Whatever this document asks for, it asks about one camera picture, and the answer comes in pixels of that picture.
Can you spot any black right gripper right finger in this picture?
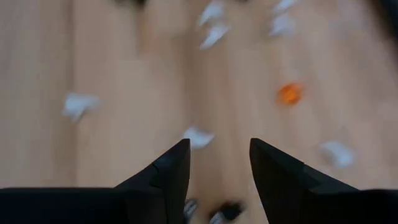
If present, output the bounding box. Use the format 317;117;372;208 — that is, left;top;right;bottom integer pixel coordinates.
249;138;398;224

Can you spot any white ghost decoration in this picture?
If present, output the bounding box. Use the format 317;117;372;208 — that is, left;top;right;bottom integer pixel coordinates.
320;140;356;169
197;0;225;27
272;0;299;15
269;12;296;38
198;23;231;50
183;126;215;150
62;92;101;123

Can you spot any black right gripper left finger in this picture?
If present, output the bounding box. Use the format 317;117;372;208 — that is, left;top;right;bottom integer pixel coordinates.
0;138;192;224

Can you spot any orange pumpkin decoration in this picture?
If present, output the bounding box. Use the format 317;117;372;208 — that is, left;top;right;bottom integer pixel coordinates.
275;82;304;106

